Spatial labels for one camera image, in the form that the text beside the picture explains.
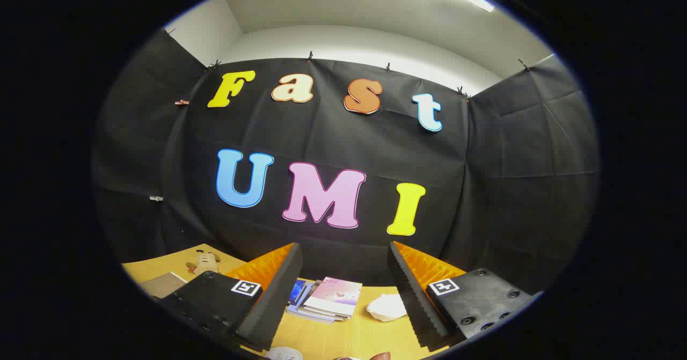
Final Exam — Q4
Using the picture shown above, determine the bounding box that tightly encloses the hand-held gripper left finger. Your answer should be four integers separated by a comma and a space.
159, 242, 304, 352

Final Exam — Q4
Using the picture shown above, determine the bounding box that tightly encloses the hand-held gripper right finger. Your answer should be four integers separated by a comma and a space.
388, 240, 533, 352

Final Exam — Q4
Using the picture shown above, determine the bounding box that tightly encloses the cream fabric storage box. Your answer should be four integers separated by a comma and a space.
141, 272, 187, 299

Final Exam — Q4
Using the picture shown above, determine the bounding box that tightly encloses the pale blue book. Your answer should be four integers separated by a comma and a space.
286, 304, 344, 325

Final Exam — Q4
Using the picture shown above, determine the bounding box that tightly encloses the pink cover book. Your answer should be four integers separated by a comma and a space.
303, 277, 363, 319

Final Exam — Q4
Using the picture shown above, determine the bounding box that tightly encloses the tan plush toy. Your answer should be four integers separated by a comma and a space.
186, 249, 221, 275

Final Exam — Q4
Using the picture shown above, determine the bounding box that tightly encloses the row of black clips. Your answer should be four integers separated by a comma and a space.
165, 27, 532, 102

